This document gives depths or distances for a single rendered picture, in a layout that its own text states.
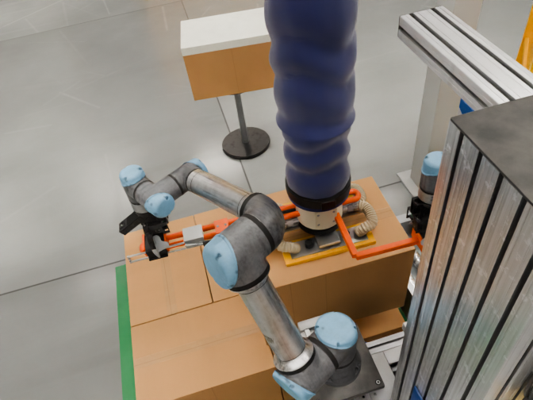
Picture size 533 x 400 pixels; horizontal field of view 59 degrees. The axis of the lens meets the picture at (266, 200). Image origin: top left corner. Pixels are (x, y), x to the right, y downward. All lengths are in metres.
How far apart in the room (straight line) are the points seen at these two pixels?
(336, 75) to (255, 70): 2.08
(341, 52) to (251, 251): 0.55
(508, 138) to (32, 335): 2.97
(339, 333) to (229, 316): 0.98
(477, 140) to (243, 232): 0.58
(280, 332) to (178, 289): 1.24
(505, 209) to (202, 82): 2.82
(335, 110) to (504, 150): 0.70
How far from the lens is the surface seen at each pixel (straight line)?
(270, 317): 1.18
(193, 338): 2.23
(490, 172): 0.68
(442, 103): 3.01
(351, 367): 1.49
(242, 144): 3.88
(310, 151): 1.40
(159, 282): 2.45
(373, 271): 1.78
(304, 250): 1.72
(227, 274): 1.07
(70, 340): 3.15
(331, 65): 1.23
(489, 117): 0.74
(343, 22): 1.20
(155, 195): 1.38
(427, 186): 1.41
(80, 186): 4.03
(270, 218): 1.11
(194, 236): 1.67
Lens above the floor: 2.46
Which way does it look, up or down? 46 degrees down
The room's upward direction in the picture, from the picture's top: 9 degrees counter-clockwise
